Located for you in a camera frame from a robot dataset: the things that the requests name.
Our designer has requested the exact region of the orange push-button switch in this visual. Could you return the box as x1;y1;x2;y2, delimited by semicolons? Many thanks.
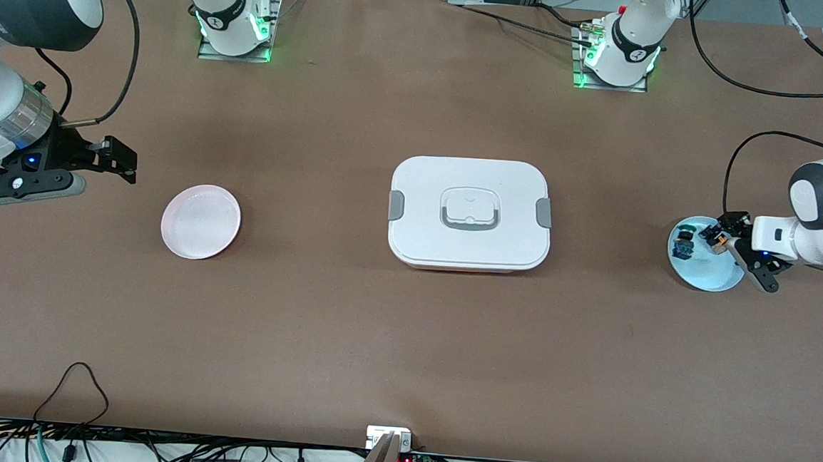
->
698;222;735;256

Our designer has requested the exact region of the light blue round plate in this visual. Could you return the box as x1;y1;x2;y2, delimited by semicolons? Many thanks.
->
665;214;750;294

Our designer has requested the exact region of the pink round plate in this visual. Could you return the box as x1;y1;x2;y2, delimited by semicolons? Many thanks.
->
158;182;244;262

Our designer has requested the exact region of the small white socket box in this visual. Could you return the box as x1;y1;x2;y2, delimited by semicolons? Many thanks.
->
365;426;413;452

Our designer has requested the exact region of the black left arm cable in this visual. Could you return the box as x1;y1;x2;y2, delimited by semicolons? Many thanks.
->
675;0;823;222

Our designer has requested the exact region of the blue switch green button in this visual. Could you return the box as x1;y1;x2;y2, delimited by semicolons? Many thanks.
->
670;223;699;261

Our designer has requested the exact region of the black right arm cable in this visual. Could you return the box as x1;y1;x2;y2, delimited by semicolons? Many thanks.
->
31;0;144;131

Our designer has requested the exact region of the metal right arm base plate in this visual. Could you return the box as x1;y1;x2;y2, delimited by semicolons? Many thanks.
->
197;0;282;65

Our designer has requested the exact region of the thin black looped cable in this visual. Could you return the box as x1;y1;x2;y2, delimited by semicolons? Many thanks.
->
34;359;113;427

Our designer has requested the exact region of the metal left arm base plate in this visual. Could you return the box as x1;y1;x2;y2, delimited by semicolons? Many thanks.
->
571;23;652;94

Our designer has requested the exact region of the white lunch box grey handle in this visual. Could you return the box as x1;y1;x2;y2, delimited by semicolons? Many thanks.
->
384;153;556;277

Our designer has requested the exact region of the black cable to arm base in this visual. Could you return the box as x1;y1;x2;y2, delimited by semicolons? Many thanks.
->
446;0;605;45

